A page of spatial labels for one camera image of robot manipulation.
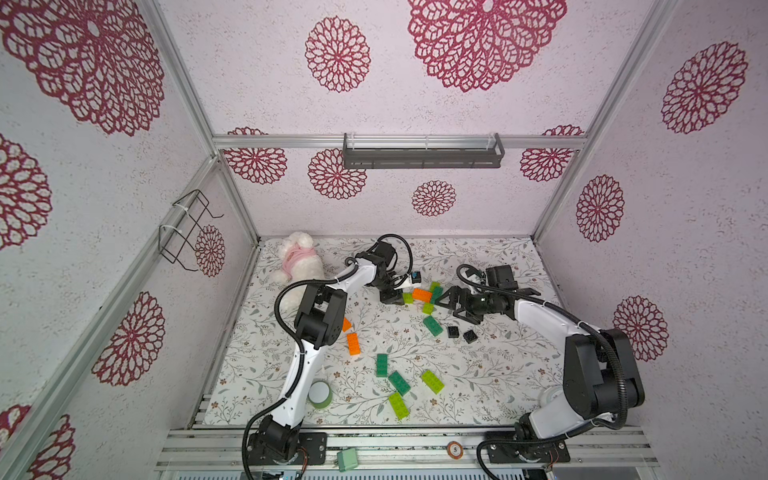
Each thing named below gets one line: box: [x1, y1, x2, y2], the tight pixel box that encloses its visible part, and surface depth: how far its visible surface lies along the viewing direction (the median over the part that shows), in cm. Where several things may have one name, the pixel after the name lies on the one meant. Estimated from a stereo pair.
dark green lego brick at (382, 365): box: [376, 353, 389, 378], surface depth 89 cm
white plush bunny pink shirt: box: [272, 231, 325, 308], surface depth 105 cm
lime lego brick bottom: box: [388, 392, 410, 421], surface depth 81 cm
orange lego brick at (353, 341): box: [346, 332, 361, 356], surface depth 93 cm
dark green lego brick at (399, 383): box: [388, 370, 411, 397], surface depth 85 cm
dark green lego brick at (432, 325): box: [423, 315, 443, 337], surface depth 97 cm
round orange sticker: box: [447, 440, 464, 460], surface depth 75 cm
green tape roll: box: [308, 380, 333, 409], surface depth 80 cm
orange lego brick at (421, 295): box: [412, 288, 433, 303], surface depth 102 cm
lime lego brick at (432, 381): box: [421, 370, 445, 395], surface depth 85 cm
